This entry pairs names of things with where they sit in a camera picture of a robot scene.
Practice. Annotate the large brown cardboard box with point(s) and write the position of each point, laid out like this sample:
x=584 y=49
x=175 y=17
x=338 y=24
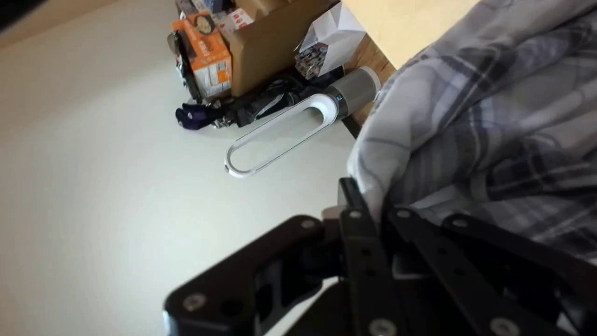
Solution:
x=272 y=43

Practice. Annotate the white bladeless loop fan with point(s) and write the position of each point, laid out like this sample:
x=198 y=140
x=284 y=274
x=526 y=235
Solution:
x=280 y=133

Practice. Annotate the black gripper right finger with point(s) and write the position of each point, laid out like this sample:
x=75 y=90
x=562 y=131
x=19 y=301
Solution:
x=472 y=273

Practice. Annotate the orange product box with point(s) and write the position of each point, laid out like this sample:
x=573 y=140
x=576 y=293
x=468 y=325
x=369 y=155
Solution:
x=207 y=58

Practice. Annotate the white printed paper bag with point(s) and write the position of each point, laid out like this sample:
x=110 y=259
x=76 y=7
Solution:
x=332 y=39

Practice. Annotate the light wooden table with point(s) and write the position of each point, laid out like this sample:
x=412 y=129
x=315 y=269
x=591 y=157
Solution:
x=410 y=24

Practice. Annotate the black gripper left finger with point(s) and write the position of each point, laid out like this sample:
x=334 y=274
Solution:
x=272 y=280

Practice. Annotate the blue white plaid shirt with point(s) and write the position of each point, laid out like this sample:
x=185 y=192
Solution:
x=496 y=105

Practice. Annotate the black bag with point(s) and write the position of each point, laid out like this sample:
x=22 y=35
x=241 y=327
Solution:
x=261 y=105

